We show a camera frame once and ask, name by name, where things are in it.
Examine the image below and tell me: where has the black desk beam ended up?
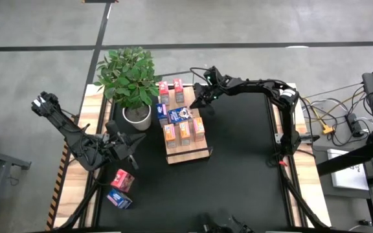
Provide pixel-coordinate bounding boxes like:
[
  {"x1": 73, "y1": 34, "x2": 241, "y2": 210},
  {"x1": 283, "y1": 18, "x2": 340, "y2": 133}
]
[{"x1": 315, "y1": 139, "x2": 373, "y2": 177}]

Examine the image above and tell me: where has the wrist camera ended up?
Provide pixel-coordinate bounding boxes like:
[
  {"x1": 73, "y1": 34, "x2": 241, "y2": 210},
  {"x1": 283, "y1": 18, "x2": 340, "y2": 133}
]
[
  {"x1": 104, "y1": 120, "x2": 120, "y2": 137},
  {"x1": 203, "y1": 66, "x2": 220, "y2": 83}
]

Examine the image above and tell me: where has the red cereal box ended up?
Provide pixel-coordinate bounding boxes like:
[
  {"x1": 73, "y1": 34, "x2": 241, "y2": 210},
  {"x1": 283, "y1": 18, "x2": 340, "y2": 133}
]
[
  {"x1": 158, "y1": 80, "x2": 170, "y2": 106},
  {"x1": 172, "y1": 78, "x2": 185, "y2": 104},
  {"x1": 110, "y1": 168, "x2": 135, "y2": 194}
]

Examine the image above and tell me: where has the black floor cable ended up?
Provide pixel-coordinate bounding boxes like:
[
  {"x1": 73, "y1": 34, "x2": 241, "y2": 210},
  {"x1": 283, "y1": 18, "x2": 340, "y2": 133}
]
[{"x1": 330, "y1": 128, "x2": 368, "y2": 147}]

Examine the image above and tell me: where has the green leafy plant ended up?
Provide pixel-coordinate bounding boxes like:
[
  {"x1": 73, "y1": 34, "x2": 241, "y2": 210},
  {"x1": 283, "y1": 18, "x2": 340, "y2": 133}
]
[{"x1": 93, "y1": 46, "x2": 164, "y2": 111}]

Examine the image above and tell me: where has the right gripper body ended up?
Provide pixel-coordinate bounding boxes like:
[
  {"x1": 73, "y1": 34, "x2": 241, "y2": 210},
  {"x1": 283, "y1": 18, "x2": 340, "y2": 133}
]
[{"x1": 204, "y1": 82, "x2": 222, "y2": 102}]

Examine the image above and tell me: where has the black table mat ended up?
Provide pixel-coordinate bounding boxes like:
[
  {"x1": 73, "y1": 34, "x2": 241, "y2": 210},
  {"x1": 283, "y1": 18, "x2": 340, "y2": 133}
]
[{"x1": 96, "y1": 87, "x2": 293, "y2": 229}]

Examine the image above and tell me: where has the yellow floor cable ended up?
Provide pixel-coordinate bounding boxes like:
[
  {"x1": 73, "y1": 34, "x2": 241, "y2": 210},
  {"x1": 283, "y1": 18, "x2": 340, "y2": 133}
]
[{"x1": 304, "y1": 93, "x2": 365, "y2": 130}]

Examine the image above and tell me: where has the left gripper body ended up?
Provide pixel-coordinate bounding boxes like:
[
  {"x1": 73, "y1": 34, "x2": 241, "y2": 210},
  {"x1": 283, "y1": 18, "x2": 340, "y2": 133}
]
[{"x1": 104, "y1": 133, "x2": 134, "y2": 161}]

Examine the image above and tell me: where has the grey floor cable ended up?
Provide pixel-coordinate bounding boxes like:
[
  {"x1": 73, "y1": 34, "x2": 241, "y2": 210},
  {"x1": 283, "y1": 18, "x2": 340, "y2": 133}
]
[{"x1": 304, "y1": 83, "x2": 365, "y2": 99}]

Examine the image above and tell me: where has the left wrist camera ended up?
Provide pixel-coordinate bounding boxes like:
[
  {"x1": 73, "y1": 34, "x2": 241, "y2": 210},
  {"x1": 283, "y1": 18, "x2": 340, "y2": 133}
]
[{"x1": 104, "y1": 120, "x2": 120, "y2": 137}]

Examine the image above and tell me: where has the black power strip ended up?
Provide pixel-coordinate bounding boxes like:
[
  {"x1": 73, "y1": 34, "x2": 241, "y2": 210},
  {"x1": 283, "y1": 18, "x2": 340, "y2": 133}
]
[{"x1": 345, "y1": 113, "x2": 365, "y2": 137}]

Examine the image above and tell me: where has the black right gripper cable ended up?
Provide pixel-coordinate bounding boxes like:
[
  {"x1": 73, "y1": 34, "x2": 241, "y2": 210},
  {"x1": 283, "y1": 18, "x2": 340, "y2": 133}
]
[{"x1": 189, "y1": 67, "x2": 212, "y2": 85}]

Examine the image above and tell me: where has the white board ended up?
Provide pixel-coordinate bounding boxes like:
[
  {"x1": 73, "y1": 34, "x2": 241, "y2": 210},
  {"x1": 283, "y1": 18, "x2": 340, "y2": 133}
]
[{"x1": 327, "y1": 148, "x2": 370, "y2": 191}]

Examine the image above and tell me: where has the yellow black hazard tape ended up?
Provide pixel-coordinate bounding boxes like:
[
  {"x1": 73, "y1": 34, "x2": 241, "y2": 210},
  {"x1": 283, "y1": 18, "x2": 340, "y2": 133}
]
[{"x1": 45, "y1": 144, "x2": 73, "y2": 231}]

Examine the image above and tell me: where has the blue Frosted Flakes box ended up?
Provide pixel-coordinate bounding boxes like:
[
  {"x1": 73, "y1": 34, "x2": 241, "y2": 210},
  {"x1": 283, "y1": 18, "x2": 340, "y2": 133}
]
[
  {"x1": 106, "y1": 188, "x2": 133, "y2": 210},
  {"x1": 167, "y1": 105, "x2": 194, "y2": 125},
  {"x1": 155, "y1": 102, "x2": 169, "y2": 128}
]

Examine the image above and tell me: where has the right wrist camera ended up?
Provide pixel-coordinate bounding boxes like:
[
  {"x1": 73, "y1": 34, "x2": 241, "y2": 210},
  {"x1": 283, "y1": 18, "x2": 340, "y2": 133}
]
[{"x1": 203, "y1": 66, "x2": 220, "y2": 83}]

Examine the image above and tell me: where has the white ribbed plant pot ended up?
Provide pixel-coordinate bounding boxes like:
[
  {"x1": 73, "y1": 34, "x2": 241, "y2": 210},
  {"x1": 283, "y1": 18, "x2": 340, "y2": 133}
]
[{"x1": 122, "y1": 102, "x2": 153, "y2": 132}]

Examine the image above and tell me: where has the orange cereal box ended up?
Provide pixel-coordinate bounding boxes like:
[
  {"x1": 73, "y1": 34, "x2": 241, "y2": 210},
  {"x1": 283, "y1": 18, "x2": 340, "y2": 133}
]
[
  {"x1": 163, "y1": 123, "x2": 177, "y2": 149},
  {"x1": 192, "y1": 116, "x2": 206, "y2": 142},
  {"x1": 178, "y1": 121, "x2": 192, "y2": 146}
]

